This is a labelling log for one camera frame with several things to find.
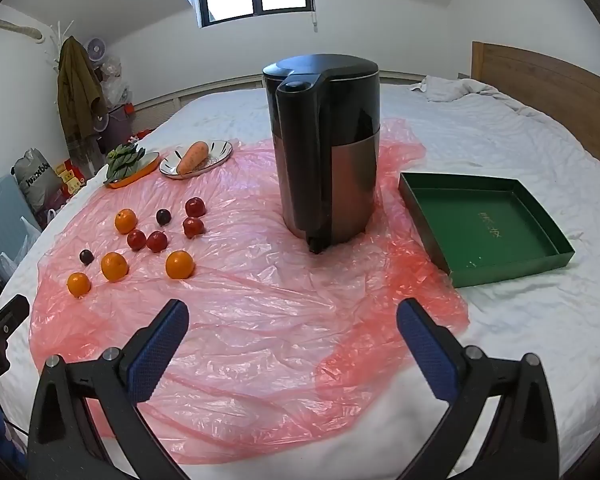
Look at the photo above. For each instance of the wooden headboard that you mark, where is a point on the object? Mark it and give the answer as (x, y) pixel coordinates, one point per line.
(565, 92)

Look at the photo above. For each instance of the orange back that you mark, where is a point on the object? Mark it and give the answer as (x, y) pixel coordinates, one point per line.
(125, 221)

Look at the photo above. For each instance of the carrot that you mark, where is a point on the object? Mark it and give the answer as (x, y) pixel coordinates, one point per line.
(196, 154)

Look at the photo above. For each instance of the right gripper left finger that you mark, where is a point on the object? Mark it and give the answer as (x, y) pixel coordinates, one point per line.
(128, 376)

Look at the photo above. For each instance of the green leafy vegetable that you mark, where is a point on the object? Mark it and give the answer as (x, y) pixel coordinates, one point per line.
(123, 161)

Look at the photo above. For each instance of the pink plastic sheet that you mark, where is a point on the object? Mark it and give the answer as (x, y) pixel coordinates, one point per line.
(283, 347)

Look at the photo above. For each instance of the white coat rack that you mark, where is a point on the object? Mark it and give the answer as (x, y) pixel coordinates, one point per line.
(55, 39)

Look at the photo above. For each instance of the grey bag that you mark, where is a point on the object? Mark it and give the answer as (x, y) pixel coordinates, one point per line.
(37, 180)

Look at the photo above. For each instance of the purple bucket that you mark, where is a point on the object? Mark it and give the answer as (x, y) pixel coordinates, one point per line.
(118, 130)

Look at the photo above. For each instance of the dark plum back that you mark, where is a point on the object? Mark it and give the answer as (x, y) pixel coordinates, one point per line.
(163, 217)

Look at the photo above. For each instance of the dark plum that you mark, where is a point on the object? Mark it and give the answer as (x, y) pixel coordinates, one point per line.
(163, 217)
(86, 257)

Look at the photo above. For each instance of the red yellow box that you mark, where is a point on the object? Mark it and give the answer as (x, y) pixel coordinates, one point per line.
(72, 178)

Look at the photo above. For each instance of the red apple back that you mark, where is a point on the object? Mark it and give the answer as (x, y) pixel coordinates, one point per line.
(195, 207)

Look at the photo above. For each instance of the green tray box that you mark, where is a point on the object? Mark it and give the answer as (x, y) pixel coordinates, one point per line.
(482, 230)

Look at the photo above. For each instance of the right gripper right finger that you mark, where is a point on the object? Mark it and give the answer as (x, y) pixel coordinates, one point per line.
(453, 379)

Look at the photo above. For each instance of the small white fan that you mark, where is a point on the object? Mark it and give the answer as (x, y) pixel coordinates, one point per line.
(96, 50)

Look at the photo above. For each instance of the dark plum front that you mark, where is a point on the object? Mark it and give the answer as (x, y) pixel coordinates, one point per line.
(86, 257)

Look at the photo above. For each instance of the olive coat on rack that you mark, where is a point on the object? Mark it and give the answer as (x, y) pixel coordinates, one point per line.
(79, 93)

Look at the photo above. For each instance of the crumpled white blanket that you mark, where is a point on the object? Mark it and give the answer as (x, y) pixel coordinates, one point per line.
(438, 89)

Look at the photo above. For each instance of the small orange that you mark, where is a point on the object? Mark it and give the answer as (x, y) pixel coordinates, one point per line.
(78, 284)

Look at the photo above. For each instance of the light blue suitcase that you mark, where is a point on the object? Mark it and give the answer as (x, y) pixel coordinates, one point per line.
(18, 227)

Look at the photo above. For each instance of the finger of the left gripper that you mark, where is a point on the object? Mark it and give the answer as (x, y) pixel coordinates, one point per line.
(13, 314)

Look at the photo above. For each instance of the striped white plate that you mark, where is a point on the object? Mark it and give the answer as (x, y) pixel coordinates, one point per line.
(219, 152)

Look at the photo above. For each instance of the black electric kettle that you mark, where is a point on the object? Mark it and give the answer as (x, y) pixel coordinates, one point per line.
(325, 119)

